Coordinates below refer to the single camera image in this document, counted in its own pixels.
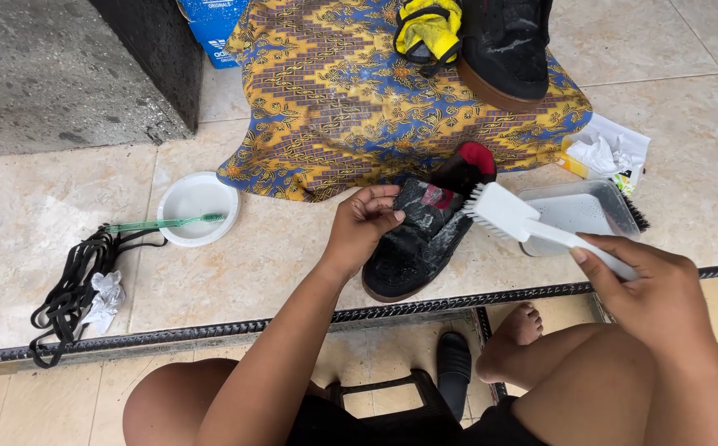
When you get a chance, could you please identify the white round plate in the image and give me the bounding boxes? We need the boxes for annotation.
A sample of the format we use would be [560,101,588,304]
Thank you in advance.
[156,171,241,249]

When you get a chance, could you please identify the yellow and black cloth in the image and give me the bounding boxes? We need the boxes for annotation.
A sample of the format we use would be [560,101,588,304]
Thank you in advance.
[393,0,464,79]

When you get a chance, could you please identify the blue and yellow batik cloth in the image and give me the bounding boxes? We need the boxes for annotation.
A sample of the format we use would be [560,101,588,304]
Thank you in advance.
[216,0,594,204]

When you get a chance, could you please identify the yellow packet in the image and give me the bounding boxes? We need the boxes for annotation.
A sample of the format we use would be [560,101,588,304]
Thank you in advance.
[557,136,640,198]

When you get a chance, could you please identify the crumpled white tissue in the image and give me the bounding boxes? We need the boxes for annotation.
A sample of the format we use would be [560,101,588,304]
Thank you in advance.
[80,270,127,335]

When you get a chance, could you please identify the black shoe brown sole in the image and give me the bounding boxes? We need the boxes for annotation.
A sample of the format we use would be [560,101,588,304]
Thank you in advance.
[456,0,555,114]

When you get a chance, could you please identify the white plastic scrub brush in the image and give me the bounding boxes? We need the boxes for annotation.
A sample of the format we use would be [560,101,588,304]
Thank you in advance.
[461,181,642,282]

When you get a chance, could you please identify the grey stone pillar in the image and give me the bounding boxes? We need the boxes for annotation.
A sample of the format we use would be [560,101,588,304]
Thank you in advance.
[0,0,205,159]

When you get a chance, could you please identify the black plastic stool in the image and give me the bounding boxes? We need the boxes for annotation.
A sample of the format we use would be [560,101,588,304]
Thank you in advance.
[325,368,462,437]

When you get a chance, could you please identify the person's black shorts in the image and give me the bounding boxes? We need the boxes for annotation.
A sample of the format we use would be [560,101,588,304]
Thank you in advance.
[285,391,549,446]

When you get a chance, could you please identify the wet black shoe red lining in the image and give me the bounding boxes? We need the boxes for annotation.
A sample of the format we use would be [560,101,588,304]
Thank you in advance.
[361,141,498,304]

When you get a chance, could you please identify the black sandal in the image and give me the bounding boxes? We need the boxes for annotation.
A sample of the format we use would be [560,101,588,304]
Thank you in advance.
[436,331,473,422]

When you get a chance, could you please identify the person's left hand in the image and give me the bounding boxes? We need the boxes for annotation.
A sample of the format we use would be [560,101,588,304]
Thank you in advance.
[317,185,407,284]

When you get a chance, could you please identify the person's right hand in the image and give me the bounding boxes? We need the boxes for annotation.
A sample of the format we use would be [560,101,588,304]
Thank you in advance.
[570,232,718,368]

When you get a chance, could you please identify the person's leg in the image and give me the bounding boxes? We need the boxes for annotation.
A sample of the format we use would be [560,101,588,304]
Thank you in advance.
[122,358,335,446]
[475,301,718,446]

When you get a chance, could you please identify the green toothbrush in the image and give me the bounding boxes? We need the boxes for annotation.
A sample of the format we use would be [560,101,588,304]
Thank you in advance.
[102,213,227,235]

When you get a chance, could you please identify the black bristle brush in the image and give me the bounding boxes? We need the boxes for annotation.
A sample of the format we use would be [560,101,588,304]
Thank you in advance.
[610,180,651,235]

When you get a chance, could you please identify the black metal floor rail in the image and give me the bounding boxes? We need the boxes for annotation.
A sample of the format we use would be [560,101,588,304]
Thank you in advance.
[0,261,718,368]

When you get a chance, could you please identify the clear plastic water tray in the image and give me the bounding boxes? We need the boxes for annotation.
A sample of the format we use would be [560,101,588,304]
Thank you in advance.
[516,180,643,258]

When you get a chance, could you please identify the black shoelaces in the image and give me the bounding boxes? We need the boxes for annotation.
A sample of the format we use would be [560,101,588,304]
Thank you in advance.
[27,224,169,370]

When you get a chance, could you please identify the person's left leg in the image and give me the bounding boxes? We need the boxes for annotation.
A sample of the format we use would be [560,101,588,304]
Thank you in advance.
[122,358,335,446]

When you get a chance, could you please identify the crumpled white paper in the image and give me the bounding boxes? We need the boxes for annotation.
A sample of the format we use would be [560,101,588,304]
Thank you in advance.
[565,113,652,182]

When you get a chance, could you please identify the blue shoe box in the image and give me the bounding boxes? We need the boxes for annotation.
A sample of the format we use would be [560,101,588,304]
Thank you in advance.
[176,0,250,70]

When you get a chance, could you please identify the person's right leg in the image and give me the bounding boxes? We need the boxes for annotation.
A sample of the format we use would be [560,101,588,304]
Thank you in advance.
[475,301,718,446]

